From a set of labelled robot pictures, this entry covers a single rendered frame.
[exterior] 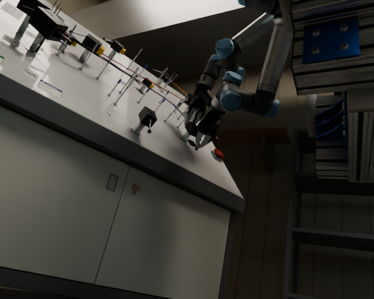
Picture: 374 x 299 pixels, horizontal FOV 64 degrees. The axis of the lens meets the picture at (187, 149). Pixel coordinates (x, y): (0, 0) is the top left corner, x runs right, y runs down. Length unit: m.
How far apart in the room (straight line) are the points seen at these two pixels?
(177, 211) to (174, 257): 0.17
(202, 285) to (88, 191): 0.59
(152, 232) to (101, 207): 0.22
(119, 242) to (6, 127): 0.49
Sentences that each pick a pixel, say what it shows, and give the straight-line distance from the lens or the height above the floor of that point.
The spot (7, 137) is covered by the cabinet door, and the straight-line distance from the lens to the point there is 0.97.
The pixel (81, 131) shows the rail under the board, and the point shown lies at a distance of 0.99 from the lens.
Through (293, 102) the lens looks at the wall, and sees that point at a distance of 3.36.
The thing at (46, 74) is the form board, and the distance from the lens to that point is 1.13.
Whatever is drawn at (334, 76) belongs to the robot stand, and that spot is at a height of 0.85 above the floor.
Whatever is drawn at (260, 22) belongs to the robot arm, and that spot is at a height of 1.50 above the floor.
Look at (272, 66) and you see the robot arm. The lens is 1.17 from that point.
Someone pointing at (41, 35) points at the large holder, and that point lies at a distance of 1.20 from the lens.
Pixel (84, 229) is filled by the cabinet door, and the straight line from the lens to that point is 1.00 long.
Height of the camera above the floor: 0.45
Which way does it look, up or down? 24 degrees up
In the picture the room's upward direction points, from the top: 13 degrees clockwise
